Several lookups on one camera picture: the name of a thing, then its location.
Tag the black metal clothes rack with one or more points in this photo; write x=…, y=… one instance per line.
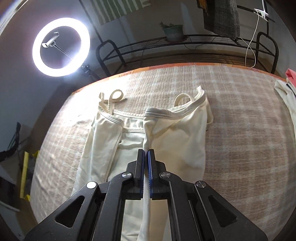
x=108, y=50

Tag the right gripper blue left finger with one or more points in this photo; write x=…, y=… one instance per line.
x=95, y=212

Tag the pink folded garment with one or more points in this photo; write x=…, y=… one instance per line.
x=291, y=76

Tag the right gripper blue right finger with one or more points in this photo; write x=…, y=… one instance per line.
x=196, y=210

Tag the beige plaid bed blanket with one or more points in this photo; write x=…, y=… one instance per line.
x=250, y=145

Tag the grey checked hanging coat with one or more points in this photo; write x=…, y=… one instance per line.
x=221, y=17

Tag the cream white camisole top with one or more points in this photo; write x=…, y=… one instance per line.
x=177, y=136

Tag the stack of folded clothes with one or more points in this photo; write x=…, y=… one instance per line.
x=286, y=90

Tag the green potted plant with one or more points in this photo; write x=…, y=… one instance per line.
x=173, y=33

